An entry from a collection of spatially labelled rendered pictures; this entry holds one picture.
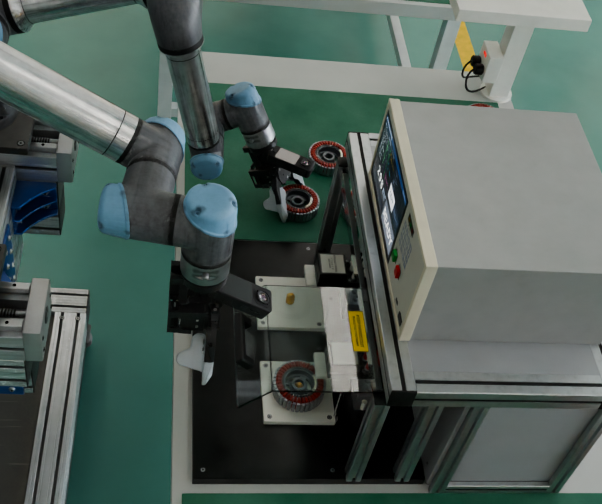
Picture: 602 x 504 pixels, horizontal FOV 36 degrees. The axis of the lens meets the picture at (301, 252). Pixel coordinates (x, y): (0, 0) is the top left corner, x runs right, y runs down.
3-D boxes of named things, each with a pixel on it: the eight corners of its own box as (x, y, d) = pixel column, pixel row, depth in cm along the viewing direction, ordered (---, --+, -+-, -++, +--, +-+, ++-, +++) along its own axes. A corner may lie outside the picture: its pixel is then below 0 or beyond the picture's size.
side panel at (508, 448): (429, 493, 188) (474, 407, 165) (427, 480, 190) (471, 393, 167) (558, 493, 193) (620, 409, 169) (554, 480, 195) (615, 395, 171)
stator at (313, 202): (267, 213, 235) (269, 203, 232) (284, 186, 242) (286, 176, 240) (308, 229, 233) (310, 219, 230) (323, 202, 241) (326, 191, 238)
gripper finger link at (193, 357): (174, 382, 149) (177, 328, 147) (210, 384, 150) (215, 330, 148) (174, 390, 146) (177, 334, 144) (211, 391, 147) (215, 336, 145)
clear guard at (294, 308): (236, 408, 165) (240, 389, 161) (233, 303, 181) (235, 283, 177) (413, 410, 170) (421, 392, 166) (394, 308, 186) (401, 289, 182)
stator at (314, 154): (306, 174, 247) (308, 164, 244) (306, 147, 254) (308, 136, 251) (348, 179, 248) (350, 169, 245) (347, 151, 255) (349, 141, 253)
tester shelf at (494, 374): (386, 406, 162) (392, 392, 159) (344, 146, 207) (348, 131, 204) (620, 409, 169) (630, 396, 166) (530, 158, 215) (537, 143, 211)
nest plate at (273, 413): (263, 424, 191) (264, 421, 190) (259, 364, 201) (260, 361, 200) (334, 425, 193) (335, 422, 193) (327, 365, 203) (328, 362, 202)
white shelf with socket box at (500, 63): (415, 148, 261) (459, 9, 228) (396, 67, 286) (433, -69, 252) (532, 155, 267) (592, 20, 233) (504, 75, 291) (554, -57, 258)
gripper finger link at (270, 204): (268, 223, 235) (265, 186, 234) (289, 222, 233) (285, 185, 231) (262, 224, 233) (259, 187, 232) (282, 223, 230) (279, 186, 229)
